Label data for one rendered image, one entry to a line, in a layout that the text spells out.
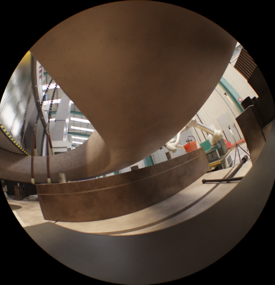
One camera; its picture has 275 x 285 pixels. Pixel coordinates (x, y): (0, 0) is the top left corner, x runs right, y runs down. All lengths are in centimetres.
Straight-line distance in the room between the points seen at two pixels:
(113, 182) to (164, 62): 81
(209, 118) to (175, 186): 706
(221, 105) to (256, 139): 760
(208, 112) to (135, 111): 763
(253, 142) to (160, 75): 36
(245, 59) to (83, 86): 54
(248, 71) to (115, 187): 105
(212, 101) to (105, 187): 805
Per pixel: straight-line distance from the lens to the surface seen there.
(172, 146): 139
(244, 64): 47
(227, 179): 82
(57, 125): 523
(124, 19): 22
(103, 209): 85
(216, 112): 780
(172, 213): 66
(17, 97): 360
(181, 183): 107
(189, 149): 133
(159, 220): 64
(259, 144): 37
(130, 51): 23
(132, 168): 191
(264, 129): 36
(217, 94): 826
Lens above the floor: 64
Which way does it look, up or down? 19 degrees up
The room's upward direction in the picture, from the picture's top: 17 degrees counter-clockwise
